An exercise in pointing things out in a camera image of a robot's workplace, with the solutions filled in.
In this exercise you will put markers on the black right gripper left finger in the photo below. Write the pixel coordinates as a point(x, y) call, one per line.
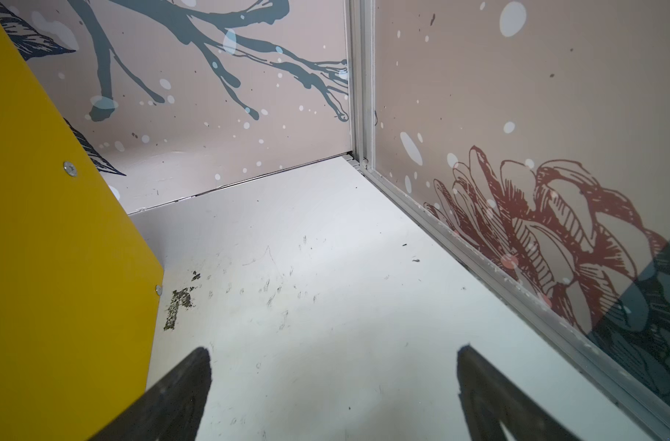
point(172, 409)

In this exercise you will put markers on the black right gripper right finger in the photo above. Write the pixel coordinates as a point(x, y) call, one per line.
point(495, 407)

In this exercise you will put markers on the yellow shelf unit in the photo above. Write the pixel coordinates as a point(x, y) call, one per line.
point(77, 281)

